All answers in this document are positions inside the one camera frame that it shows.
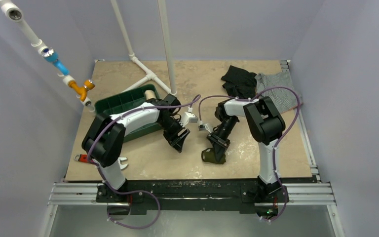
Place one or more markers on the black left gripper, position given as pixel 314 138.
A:
pixel 176 141

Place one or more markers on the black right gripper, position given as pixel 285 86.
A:
pixel 218 141

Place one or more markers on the olive green underwear cream waistband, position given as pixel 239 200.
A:
pixel 208 156

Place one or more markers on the green divided organizer tray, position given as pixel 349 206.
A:
pixel 125 101

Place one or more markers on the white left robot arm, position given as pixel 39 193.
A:
pixel 105 137

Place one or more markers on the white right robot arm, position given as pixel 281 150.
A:
pixel 266 126

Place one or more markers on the cream rolled underwear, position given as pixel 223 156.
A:
pixel 150 94

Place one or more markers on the black striped underwear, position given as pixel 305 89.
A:
pixel 239 83

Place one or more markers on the grey striped underwear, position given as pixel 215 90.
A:
pixel 276 87

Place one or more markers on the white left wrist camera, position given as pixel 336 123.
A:
pixel 187 118

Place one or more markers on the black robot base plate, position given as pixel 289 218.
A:
pixel 246 196

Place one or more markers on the white PVC pipe frame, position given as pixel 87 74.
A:
pixel 145 31

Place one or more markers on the adjustable wrench red handle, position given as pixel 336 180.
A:
pixel 83 158

